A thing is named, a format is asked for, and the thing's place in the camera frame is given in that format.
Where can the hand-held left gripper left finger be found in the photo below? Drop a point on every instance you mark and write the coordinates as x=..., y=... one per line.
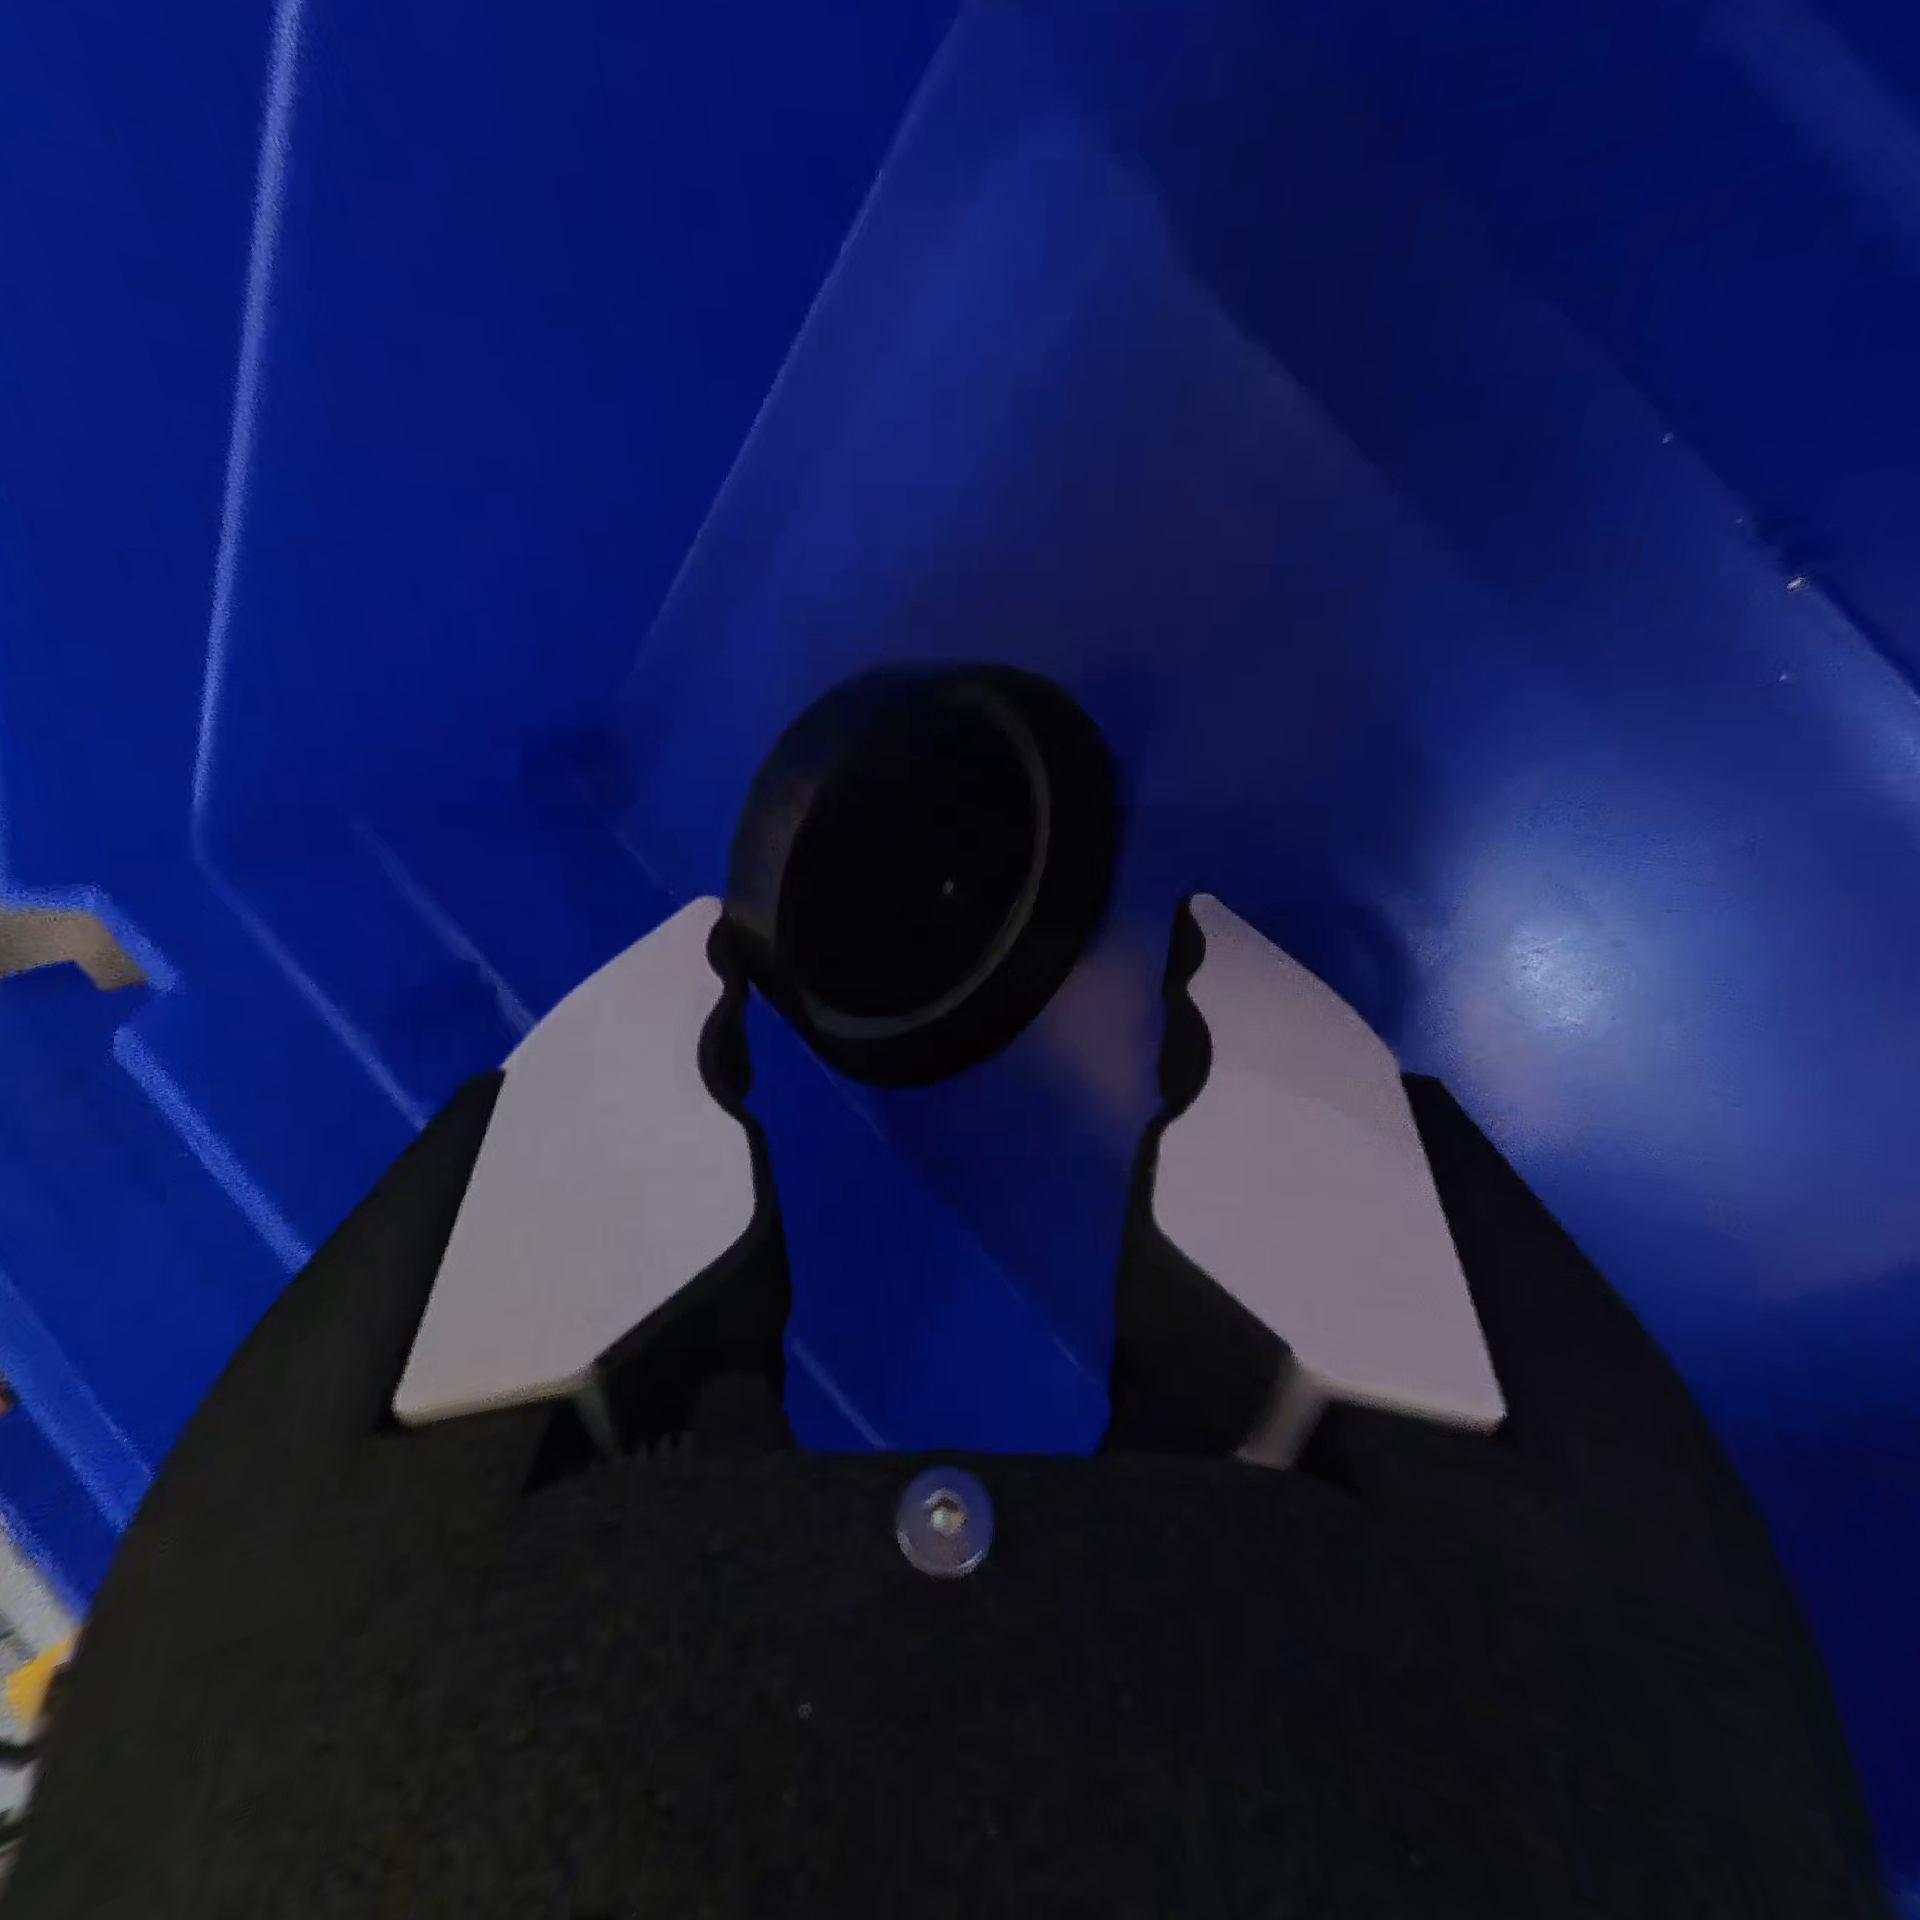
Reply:
x=585, y=1200

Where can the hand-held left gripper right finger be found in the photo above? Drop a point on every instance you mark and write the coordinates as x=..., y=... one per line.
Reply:
x=1318, y=1200

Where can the black bottle lid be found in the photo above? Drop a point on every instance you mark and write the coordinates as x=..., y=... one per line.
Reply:
x=901, y=885

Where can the blue plastic bin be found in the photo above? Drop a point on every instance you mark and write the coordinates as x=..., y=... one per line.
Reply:
x=1348, y=451

